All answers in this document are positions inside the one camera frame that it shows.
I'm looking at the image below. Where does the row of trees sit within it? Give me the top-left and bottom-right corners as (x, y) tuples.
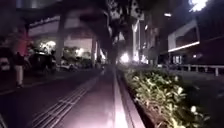
(78, 0), (161, 68)

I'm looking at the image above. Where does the pale kerb strip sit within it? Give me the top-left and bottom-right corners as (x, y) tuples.
(112, 66), (146, 128)

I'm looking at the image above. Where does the large building with columns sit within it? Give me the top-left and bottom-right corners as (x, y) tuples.
(14, 0), (108, 69)

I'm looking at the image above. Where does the planter with green bushes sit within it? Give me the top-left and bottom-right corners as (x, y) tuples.
(118, 64), (224, 128)

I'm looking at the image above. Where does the dark paved path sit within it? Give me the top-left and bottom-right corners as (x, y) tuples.
(0, 68), (118, 128)

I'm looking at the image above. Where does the parked vehicle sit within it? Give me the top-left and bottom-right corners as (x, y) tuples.
(28, 49), (58, 74)

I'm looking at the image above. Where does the dark building with lit strip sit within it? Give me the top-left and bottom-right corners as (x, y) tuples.
(156, 0), (224, 68)

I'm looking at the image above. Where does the white railing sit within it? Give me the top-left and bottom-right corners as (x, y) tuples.
(159, 63), (224, 78)

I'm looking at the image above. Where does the person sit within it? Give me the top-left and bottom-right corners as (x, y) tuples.
(9, 28), (33, 89)

